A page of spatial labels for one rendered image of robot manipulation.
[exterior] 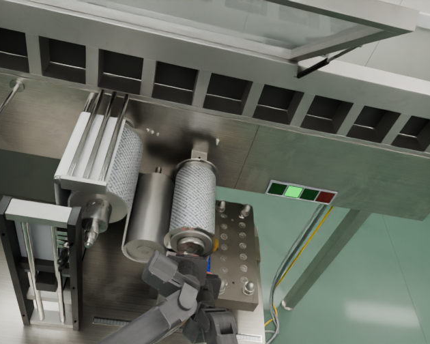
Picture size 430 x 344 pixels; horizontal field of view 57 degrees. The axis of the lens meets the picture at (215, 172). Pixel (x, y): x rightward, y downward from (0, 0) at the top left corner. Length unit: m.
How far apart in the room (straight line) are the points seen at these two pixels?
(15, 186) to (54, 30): 0.67
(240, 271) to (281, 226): 1.60
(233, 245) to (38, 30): 0.88
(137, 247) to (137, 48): 0.54
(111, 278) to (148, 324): 0.63
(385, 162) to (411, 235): 2.11
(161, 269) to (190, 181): 0.35
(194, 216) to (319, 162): 0.49
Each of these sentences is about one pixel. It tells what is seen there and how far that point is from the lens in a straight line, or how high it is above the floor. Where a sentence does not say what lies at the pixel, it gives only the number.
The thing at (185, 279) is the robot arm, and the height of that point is 1.37.
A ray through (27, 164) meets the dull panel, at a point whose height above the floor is 1.09.
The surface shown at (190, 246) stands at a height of 1.26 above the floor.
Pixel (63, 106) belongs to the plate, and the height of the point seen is 1.37.
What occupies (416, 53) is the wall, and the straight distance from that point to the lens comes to 4.12.
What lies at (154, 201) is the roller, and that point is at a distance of 1.19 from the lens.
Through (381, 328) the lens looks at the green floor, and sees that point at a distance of 2.85.
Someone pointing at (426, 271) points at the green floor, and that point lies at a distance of 3.34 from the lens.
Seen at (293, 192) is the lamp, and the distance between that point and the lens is 1.44.
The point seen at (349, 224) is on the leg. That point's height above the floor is 0.87.
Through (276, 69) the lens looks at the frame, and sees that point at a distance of 1.13.
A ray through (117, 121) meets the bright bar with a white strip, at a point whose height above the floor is 1.45.
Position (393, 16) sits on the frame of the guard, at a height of 1.97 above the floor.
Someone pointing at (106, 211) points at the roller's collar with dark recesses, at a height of 1.36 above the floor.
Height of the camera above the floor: 2.15
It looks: 44 degrees down
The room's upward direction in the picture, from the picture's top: 18 degrees clockwise
